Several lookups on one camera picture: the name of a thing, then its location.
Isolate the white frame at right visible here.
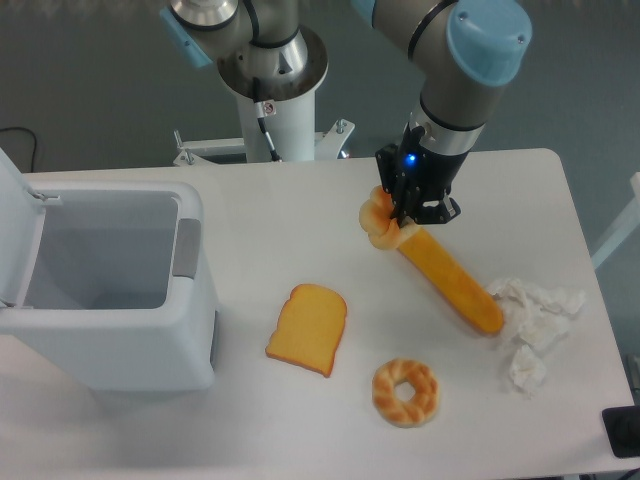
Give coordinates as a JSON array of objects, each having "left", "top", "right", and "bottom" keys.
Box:
[{"left": 591, "top": 172, "right": 639, "bottom": 270}]

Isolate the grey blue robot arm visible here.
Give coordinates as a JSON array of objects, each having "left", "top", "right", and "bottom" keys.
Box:
[{"left": 160, "top": 1, "right": 532, "bottom": 224}]

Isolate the long orange baguette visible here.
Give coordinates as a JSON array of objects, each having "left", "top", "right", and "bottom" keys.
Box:
[{"left": 399, "top": 229, "right": 504, "bottom": 335}]

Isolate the black cable on pedestal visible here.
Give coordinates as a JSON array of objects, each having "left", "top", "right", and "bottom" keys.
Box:
[{"left": 251, "top": 77, "right": 285, "bottom": 163}]

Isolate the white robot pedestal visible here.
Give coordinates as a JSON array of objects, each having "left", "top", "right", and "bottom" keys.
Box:
[{"left": 172, "top": 24, "right": 356, "bottom": 167}]

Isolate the orange toast slice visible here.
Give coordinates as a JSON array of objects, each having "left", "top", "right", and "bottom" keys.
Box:
[{"left": 265, "top": 284, "right": 347, "bottom": 378}]

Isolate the large crumpled white tissue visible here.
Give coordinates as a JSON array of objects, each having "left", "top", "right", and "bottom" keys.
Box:
[{"left": 486, "top": 277, "right": 587, "bottom": 353}]

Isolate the round twisted bread ring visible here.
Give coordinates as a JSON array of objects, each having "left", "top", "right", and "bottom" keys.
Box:
[
  {"left": 371, "top": 357, "right": 442, "bottom": 429},
  {"left": 358, "top": 185, "right": 417, "bottom": 251}
]

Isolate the small crumpled white tissue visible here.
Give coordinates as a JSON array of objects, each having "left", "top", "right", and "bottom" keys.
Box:
[{"left": 509, "top": 345, "right": 547, "bottom": 398}]

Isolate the white trash can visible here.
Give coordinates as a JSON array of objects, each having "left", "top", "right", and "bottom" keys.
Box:
[{"left": 1, "top": 157, "right": 218, "bottom": 392}]

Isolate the black device at edge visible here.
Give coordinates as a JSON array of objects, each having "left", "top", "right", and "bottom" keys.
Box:
[{"left": 602, "top": 405, "right": 640, "bottom": 458}]

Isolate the black floor cable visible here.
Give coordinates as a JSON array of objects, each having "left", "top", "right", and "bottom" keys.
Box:
[{"left": 0, "top": 126, "right": 39, "bottom": 174}]

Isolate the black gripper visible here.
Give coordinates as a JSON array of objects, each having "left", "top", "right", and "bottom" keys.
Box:
[{"left": 375, "top": 112, "right": 469, "bottom": 225}]

